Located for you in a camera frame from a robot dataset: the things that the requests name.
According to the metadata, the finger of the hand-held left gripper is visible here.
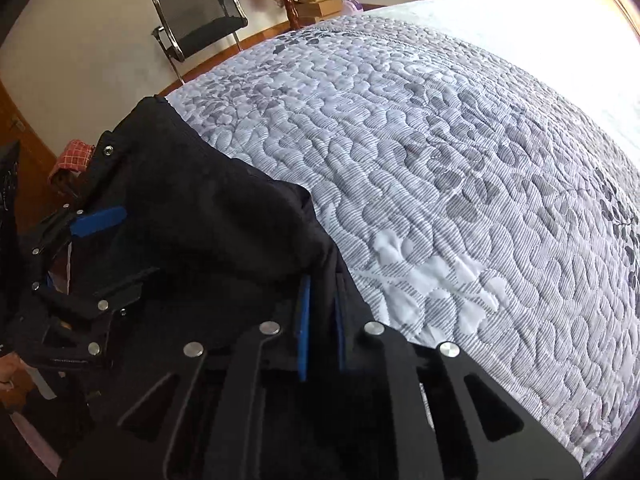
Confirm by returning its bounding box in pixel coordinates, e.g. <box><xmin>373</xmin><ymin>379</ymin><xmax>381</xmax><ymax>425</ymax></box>
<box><xmin>30</xmin><ymin>266</ymin><xmax>162</xmax><ymax>323</ymax></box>
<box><xmin>30</xmin><ymin>202</ymin><xmax>127</xmax><ymax>262</ymax></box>

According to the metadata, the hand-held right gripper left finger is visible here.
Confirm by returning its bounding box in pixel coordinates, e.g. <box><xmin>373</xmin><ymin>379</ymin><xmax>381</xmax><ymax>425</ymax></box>
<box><xmin>62</xmin><ymin>275</ymin><xmax>313</xmax><ymax>480</ymax></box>

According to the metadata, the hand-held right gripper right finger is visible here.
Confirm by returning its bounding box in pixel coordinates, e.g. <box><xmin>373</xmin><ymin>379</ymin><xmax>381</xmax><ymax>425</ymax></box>
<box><xmin>333</xmin><ymin>275</ymin><xmax>585</xmax><ymax>480</ymax></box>

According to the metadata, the black quilted jacket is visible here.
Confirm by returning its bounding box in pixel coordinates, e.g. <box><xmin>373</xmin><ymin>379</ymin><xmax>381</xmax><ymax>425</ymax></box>
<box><xmin>20</xmin><ymin>94</ymin><xmax>418</xmax><ymax>480</ymax></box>

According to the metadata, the person's left hand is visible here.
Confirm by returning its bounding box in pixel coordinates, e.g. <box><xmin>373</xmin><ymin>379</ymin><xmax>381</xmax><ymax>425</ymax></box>
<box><xmin>0</xmin><ymin>352</ymin><xmax>27</xmax><ymax>397</ymax></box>

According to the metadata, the red checked cloth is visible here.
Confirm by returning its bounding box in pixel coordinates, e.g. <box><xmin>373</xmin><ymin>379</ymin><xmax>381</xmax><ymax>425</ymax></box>
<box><xmin>48</xmin><ymin>138</ymin><xmax>97</xmax><ymax>187</ymax></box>

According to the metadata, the brown wooden door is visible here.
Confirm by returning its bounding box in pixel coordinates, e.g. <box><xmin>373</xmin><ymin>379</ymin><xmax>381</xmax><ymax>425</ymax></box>
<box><xmin>0</xmin><ymin>79</ymin><xmax>60</xmax><ymax>226</ymax></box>

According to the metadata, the grey leaf-print quilted bedspread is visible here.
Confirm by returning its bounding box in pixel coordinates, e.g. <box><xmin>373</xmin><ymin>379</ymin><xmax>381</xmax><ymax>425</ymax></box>
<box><xmin>164</xmin><ymin>11</ymin><xmax>640</xmax><ymax>477</ymax></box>

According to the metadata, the black mesh chrome chair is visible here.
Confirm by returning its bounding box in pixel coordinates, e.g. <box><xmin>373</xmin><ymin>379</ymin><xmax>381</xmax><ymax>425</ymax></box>
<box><xmin>145</xmin><ymin>0</ymin><xmax>250</xmax><ymax>86</ymax></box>

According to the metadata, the light bed sheet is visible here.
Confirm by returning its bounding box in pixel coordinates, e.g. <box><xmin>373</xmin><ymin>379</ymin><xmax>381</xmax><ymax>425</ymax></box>
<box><xmin>362</xmin><ymin>0</ymin><xmax>640</xmax><ymax>171</ymax></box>

